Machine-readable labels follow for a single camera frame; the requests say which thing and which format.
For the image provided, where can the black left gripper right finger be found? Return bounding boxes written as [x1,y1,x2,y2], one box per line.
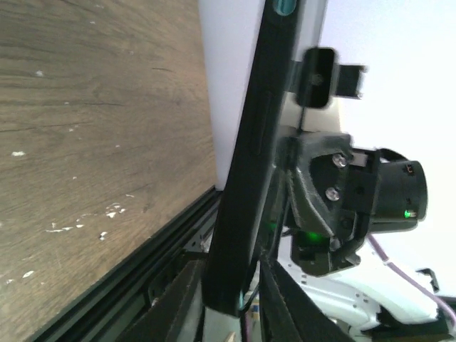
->
[259,259,352,342]

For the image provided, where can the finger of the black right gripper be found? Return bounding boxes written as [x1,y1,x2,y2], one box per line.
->
[281,132,351,237]

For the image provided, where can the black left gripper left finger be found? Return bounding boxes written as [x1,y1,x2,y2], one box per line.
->
[117,260,204,342]

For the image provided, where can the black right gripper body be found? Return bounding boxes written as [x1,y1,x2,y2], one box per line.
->
[276,133,378,276]

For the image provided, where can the teal edged black phone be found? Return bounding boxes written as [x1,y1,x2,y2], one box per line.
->
[201,0,328,318]

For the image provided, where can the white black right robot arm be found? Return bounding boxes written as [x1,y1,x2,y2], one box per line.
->
[255,127,455,341]

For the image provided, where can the black aluminium frame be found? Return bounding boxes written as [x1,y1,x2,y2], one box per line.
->
[30,188,222,341]

